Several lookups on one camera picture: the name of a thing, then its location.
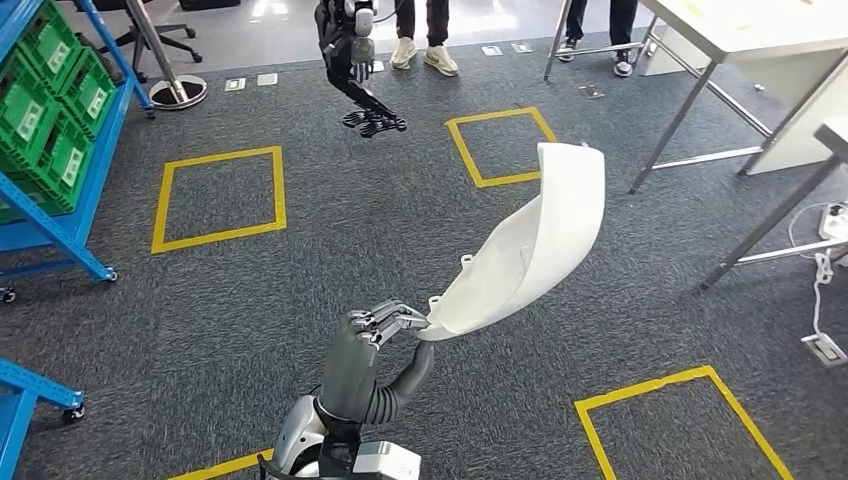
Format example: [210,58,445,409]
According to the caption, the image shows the steel stanchion with round base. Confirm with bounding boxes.
[124,0,209,112]

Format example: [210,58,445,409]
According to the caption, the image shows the white power strip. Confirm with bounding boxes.
[818,201,848,243]

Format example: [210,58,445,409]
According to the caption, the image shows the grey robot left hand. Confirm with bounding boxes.
[316,298,437,426]

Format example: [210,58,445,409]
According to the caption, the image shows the black office chair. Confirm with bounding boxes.
[76,0,204,84]

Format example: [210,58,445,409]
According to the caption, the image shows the black humanoid robot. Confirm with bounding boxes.
[313,0,409,139]

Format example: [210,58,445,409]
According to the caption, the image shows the white curved car body part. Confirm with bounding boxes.
[417,142,607,343]

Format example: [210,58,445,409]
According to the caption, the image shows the white board panel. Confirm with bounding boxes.
[639,36,848,177]

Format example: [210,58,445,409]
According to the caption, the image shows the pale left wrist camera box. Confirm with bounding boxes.
[354,440,423,480]

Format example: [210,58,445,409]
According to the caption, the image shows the white power cable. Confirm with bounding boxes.
[786,200,839,340]

